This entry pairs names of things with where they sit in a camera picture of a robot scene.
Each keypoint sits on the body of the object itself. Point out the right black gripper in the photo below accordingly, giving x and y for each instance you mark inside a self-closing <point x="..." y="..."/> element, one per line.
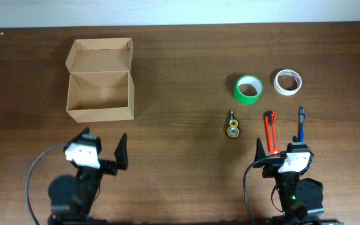
<point x="272" y="165"/>

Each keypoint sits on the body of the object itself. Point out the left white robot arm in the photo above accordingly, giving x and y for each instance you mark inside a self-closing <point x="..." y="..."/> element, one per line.
<point x="72" y="197"/>

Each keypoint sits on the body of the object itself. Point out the green tape roll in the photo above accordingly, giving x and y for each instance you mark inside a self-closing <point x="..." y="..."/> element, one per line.
<point x="248" y="89"/>

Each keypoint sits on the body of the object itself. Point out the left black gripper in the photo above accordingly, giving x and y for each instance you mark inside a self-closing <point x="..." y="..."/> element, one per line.
<point x="110" y="167"/>

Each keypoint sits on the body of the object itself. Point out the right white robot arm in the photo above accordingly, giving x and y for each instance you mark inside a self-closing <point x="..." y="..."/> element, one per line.
<point x="301" y="199"/>

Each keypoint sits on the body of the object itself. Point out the blue ballpoint pen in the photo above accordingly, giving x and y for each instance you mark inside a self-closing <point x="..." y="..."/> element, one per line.
<point x="301" y="124"/>

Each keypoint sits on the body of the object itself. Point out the brown cardboard box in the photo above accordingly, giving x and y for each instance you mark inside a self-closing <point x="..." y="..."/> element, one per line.
<point x="101" y="87"/>

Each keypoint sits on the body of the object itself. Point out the white masking tape roll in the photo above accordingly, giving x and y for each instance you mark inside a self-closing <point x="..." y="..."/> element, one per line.
<point x="287" y="82"/>

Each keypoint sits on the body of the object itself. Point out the orange utility knife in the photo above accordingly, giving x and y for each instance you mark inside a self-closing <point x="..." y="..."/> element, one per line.
<point x="270" y="122"/>

